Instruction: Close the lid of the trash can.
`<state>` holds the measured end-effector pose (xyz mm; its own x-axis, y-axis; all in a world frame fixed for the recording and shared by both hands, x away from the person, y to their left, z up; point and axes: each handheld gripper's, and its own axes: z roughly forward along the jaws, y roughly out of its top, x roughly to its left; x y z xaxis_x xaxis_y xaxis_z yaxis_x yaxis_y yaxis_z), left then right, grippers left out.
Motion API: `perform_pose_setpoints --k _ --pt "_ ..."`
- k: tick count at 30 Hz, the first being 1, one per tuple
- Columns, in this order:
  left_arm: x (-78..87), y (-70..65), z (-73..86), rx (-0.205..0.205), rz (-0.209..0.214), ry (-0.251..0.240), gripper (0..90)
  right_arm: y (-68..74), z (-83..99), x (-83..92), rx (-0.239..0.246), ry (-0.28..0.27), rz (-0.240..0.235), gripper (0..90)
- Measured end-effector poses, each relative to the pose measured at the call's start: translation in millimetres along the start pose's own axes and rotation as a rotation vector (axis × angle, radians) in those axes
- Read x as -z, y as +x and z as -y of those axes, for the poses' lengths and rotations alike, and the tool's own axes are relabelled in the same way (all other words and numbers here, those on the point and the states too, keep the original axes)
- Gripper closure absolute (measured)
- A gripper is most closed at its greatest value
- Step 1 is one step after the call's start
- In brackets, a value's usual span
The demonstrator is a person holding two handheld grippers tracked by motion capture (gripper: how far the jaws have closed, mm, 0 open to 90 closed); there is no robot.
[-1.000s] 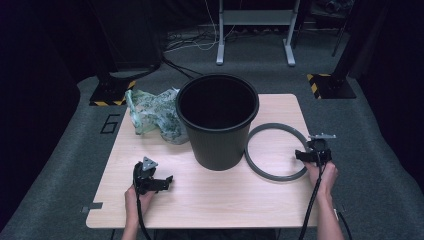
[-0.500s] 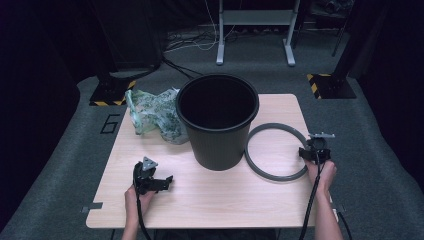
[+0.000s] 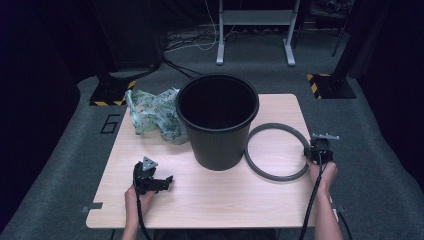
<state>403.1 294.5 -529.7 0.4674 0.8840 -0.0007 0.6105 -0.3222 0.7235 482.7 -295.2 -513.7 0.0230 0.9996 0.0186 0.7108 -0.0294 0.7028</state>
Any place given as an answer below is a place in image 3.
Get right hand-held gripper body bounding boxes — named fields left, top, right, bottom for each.
left=309, top=132, right=341, bottom=165

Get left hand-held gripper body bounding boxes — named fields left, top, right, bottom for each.
left=132, top=156, right=165, bottom=196

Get grey bin rim ring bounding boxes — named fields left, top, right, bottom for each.
left=243, top=122, right=313, bottom=183

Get dark ribbed trash bin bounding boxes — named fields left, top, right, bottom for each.
left=175, top=73, right=261, bottom=172

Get translucent green patterned garbage bag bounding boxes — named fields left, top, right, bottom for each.
left=124, top=86, right=192, bottom=146

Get person's right hand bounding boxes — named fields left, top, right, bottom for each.
left=306, top=159, right=339, bottom=195

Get person's left hand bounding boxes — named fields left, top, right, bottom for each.
left=123, top=184, right=157, bottom=218

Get grey tape strip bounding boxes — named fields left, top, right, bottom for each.
left=81, top=201, right=104, bottom=215

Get black striped stand base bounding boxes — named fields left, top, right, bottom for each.
left=306, top=72, right=357, bottom=101
left=88, top=74, right=137, bottom=107

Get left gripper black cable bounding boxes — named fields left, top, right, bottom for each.
left=134, top=192, right=152, bottom=240

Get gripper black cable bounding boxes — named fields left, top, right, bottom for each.
left=298, top=151, right=325, bottom=240
left=134, top=192, right=152, bottom=240

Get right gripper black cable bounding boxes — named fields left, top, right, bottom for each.
left=298, top=151, right=325, bottom=240

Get black floor cables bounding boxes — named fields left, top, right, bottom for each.
left=161, top=54, right=205, bottom=81

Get white floor cables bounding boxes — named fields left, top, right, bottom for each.
left=163, top=0, right=236, bottom=54

